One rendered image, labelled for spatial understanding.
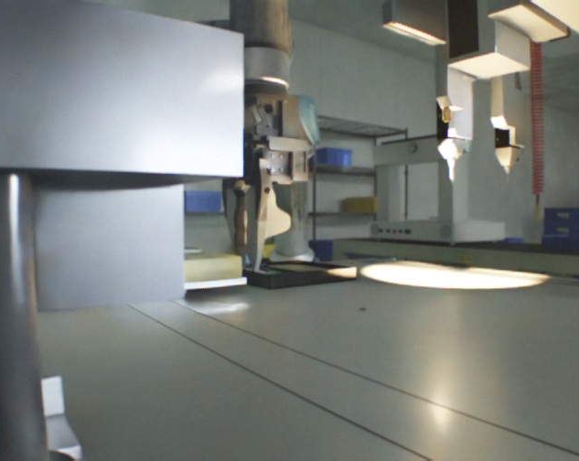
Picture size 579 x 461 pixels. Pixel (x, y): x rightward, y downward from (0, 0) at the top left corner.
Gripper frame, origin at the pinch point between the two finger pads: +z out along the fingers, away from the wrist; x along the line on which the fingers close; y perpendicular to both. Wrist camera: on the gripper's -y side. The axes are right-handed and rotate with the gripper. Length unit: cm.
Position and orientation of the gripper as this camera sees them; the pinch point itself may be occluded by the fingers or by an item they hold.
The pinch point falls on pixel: (247, 257)
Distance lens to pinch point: 58.8
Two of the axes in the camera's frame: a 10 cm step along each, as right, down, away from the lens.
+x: -5.8, -0.5, 8.2
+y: 8.2, -0.3, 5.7
